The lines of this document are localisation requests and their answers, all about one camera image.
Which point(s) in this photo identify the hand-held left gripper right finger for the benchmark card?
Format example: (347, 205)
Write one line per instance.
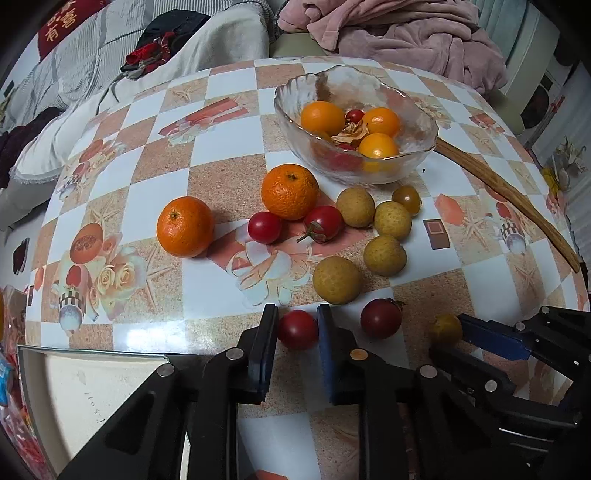
(328, 357)

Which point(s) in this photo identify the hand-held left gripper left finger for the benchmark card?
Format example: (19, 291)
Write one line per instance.
(261, 355)

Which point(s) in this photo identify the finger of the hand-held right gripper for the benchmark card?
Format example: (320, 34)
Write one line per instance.
(496, 337)
(471, 369)

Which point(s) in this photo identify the bright red cherry tomato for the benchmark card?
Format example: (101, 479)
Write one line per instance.
(298, 329)

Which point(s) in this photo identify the small yellow cherry tomato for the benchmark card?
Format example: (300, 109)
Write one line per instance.
(446, 328)

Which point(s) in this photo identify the clear glass bowl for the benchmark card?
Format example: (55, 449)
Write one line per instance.
(415, 138)

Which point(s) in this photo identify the dark red cherry tomato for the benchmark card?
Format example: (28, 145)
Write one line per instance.
(381, 319)

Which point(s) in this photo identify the large tan longan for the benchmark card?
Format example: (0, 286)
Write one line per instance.
(337, 280)

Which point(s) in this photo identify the round red cherry tomato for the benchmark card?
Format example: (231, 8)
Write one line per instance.
(265, 227)

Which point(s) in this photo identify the red cherry tomato with stem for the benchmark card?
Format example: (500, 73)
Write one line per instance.
(324, 223)

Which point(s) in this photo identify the orange mandarin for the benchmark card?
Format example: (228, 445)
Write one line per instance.
(185, 226)
(290, 191)

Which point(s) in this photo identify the long wooden stick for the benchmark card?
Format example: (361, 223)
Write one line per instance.
(503, 187)

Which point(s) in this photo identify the brownish cherry tomato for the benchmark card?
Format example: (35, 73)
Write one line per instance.
(407, 200)

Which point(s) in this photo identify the white tray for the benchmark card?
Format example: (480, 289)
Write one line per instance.
(92, 397)

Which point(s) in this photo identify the red tomato under peel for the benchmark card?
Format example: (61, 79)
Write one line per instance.
(342, 161)

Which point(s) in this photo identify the small smooth orange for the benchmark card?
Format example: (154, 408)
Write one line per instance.
(378, 146)
(322, 117)
(382, 121)

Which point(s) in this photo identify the dried fruit peel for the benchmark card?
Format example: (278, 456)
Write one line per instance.
(349, 135)

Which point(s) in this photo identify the checkered printed tablecloth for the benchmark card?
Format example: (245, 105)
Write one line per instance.
(152, 152)

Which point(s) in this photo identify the small red cherry tomato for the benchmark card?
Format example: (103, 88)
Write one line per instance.
(354, 115)

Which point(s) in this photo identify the colourful snack packets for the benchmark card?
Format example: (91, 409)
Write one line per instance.
(14, 406)

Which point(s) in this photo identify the pink fleece blanket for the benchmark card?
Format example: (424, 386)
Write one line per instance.
(406, 32)

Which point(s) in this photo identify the dark maroon cloth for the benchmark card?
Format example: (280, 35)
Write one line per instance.
(21, 138)

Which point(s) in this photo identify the black and red clothing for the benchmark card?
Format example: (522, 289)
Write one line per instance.
(161, 41)

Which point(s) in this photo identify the grey striped sofa cover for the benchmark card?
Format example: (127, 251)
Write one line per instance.
(92, 64)

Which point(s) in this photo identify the red printed cushion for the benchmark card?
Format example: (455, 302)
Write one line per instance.
(64, 21)

